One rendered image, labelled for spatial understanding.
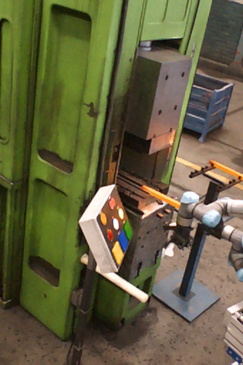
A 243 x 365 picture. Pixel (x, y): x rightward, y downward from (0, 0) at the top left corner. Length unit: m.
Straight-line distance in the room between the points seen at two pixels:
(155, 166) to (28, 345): 1.35
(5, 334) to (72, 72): 1.66
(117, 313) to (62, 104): 1.38
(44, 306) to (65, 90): 1.38
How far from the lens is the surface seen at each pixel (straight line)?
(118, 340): 3.10
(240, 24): 10.49
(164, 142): 2.54
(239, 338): 2.37
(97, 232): 1.98
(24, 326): 3.12
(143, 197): 2.60
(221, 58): 10.69
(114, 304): 3.01
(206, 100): 6.27
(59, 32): 2.39
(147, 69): 2.30
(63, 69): 2.39
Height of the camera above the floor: 2.25
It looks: 28 degrees down
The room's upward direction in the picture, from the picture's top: 10 degrees clockwise
